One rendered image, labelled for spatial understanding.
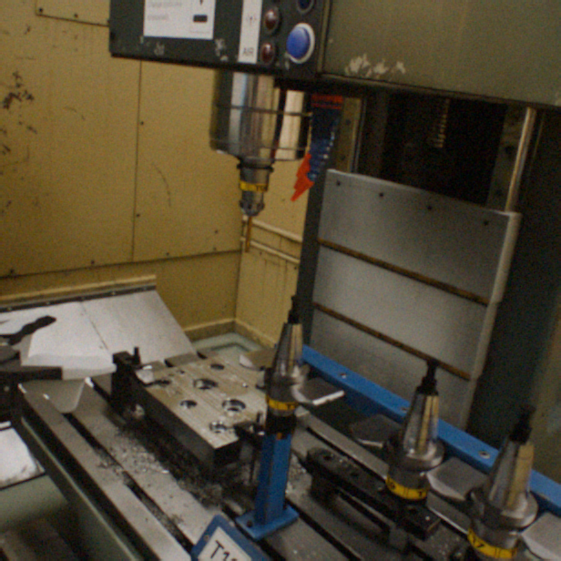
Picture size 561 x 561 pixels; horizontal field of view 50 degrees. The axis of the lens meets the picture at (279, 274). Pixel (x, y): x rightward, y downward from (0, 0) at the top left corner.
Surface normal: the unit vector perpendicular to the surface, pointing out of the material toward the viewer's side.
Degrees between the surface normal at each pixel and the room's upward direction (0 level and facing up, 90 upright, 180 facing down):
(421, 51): 90
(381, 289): 90
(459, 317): 91
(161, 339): 24
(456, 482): 0
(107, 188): 90
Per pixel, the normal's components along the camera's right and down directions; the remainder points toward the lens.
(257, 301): -0.74, 0.12
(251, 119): -0.16, 0.28
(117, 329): 0.37, -0.74
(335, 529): 0.11, -0.95
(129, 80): 0.66, 0.29
